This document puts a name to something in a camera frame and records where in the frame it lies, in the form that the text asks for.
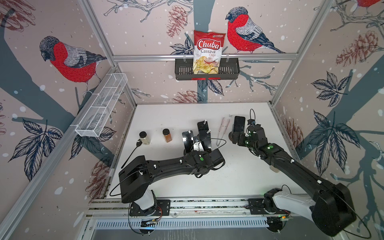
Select black spoon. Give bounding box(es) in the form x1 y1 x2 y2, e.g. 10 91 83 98
121 140 143 169

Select Chuba cassava chips bag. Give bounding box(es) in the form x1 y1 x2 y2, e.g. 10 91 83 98
193 31 226 74

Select black phone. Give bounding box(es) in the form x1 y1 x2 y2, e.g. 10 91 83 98
182 131 194 156
233 116 246 134

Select black wire wall basket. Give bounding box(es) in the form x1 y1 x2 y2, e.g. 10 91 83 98
175 57 240 81

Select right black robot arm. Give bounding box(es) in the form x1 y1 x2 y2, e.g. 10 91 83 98
229 124 357 237

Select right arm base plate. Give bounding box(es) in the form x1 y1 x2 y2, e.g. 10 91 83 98
246 198 290 216

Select aluminium rail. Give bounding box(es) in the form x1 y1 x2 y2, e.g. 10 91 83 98
86 196 334 220

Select orange spice jar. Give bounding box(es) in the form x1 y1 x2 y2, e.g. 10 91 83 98
163 129 172 143

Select white mesh wall basket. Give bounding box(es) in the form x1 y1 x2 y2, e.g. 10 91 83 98
75 73 128 138

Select pale spice jar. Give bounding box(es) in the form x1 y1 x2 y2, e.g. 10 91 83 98
139 131 151 145

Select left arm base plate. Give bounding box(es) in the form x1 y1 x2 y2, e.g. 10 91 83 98
129 200 171 217

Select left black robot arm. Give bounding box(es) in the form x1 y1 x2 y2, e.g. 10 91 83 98
118 137 225 210

